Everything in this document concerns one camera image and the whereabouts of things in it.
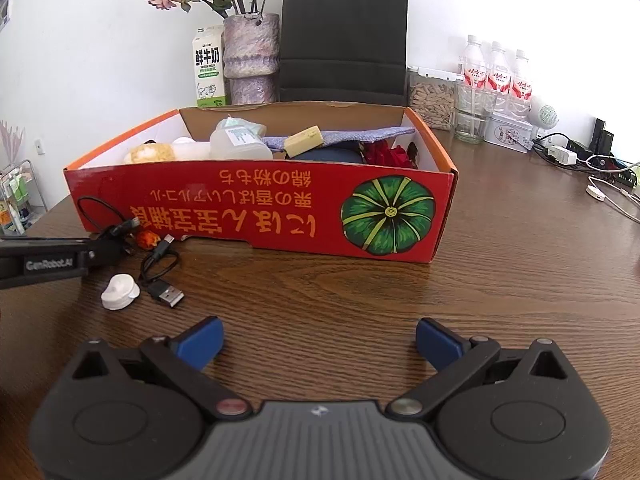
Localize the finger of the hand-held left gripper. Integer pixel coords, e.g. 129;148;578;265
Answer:
87;236;125;267

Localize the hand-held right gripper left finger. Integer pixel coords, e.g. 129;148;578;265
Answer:
71;316;251;420

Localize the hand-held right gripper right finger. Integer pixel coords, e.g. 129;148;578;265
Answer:
390;317;569;420

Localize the thin black USB cable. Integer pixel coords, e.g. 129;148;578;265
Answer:
76;195;185;308

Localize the yellow white plush toy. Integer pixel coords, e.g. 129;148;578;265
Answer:
122;136;212;165

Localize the red cardboard box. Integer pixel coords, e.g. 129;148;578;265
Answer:
63;100;458;264

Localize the white plastic jar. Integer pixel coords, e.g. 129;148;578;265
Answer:
209;127;274;161

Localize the pale green tissue pack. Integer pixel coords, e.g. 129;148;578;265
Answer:
216;116;266;138

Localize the red rose flower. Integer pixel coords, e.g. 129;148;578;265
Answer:
361;139;418;170

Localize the navy zipper pouch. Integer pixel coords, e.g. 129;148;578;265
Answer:
289;146;366;165

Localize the purple linen pouch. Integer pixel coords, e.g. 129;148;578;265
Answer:
261;126;417;153

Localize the pale yellow block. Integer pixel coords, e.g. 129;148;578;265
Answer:
284;126;325;157

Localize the clear seed container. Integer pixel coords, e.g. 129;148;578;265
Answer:
406;66;463;131

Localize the white bottle cap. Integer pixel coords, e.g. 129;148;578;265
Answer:
100;274;142;312

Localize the metal storage cart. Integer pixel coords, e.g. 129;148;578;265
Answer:
0;160;48;236

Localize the white green milk carton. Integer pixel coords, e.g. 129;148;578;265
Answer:
192;25;226;108

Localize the clear glass cup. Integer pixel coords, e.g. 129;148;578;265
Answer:
454;84;493;145

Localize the white tin box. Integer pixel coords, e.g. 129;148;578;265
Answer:
482;112;536;153

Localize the white charger adapter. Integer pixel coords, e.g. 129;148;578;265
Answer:
547;145;578;166

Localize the black power strip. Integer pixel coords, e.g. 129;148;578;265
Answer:
532;137;640;183

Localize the purple ceramic vase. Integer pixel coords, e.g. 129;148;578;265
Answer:
222;12;281;107

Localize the white round speaker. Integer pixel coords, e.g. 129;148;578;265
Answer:
529;105;560;138

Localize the black upright device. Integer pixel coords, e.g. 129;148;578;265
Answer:
591;118;616;153

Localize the black paper bag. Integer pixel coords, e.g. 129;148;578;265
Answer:
277;0;408;107

